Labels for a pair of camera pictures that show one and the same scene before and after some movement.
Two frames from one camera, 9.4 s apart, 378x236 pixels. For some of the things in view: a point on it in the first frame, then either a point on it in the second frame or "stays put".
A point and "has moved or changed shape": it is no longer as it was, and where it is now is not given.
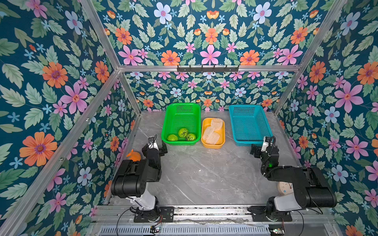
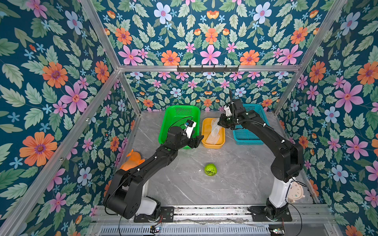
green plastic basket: x=178 y=116 stays put
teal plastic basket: x=249 y=124 stays put
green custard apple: x=183 y=132 has moved or changed shape
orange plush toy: x=134 y=156 stays put
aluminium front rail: x=224 y=221 stays put
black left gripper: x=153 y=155 → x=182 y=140
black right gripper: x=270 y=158 → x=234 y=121
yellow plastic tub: x=213 y=132 stays put
